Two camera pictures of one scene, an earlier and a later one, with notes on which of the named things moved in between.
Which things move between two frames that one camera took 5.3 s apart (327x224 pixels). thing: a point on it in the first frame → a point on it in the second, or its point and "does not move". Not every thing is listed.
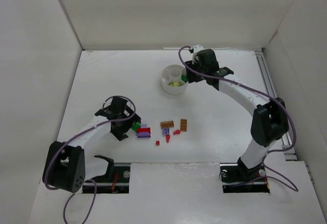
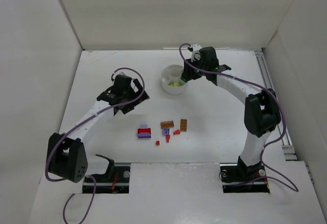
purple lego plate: x=143 y=135 does not move
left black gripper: x=126 y=122 → x=136 y=101
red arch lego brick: x=143 y=130 does not move
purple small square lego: x=166 y=131 does not move
